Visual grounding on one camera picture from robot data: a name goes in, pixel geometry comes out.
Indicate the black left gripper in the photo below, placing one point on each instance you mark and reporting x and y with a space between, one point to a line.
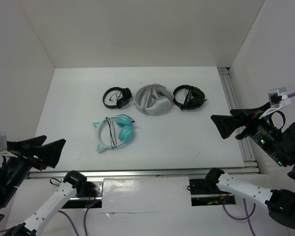
48 154

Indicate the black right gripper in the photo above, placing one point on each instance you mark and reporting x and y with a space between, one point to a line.
223 123

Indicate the teal cat-ear headphones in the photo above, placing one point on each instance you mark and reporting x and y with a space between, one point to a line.
121 132

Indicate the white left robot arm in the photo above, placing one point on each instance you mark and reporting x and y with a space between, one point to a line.
73 183

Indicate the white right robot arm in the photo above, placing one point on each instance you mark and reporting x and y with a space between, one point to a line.
279 145

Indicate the small black headphones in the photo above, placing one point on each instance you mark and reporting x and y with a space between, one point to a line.
123 97

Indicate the large black headset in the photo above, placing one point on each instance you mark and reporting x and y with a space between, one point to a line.
194 98

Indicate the white grey gaming headset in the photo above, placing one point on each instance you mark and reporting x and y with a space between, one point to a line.
153 99

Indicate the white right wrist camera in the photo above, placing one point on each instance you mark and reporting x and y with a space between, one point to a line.
277 100

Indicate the aluminium table rail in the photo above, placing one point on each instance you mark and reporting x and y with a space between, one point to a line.
249 168

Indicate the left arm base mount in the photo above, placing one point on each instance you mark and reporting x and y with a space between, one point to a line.
90 195

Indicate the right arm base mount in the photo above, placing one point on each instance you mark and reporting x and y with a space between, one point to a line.
203 193

